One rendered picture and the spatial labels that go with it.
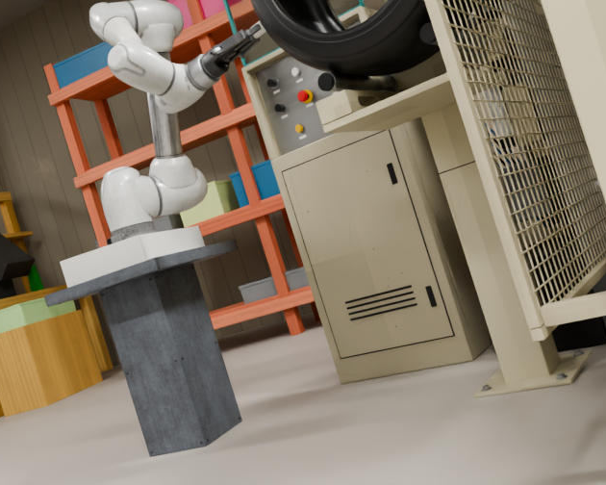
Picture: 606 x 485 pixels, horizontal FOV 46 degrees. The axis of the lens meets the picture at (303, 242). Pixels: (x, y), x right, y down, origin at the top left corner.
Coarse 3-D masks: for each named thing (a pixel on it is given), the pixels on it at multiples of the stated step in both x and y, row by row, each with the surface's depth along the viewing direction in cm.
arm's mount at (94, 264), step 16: (128, 240) 230; (144, 240) 230; (160, 240) 238; (176, 240) 246; (192, 240) 254; (80, 256) 239; (96, 256) 237; (112, 256) 234; (128, 256) 231; (144, 256) 228; (64, 272) 243; (80, 272) 240; (96, 272) 237
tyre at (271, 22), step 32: (256, 0) 175; (288, 0) 193; (320, 0) 196; (416, 0) 153; (288, 32) 171; (320, 32) 166; (352, 32) 162; (384, 32) 158; (416, 32) 158; (320, 64) 171; (352, 64) 167; (384, 64) 167; (416, 64) 178
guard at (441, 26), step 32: (448, 0) 110; (480, 0) 125; (448, 32) 103; (480, 32) 118; (512, 32) 137; (448, 64) 103; (480, 64) 113; (544, 64) 152; (512, 96) 124; (544, 96) 144; (480, 128) 103; (512, 128) 119; (576, 128) 160; (480, 160) 102; (544, 160) 132; (512, 192) 109; (512, 224) 107; (512, 256) 102; (576, 256) 130; (544, 288) 112; (576, 288) 125
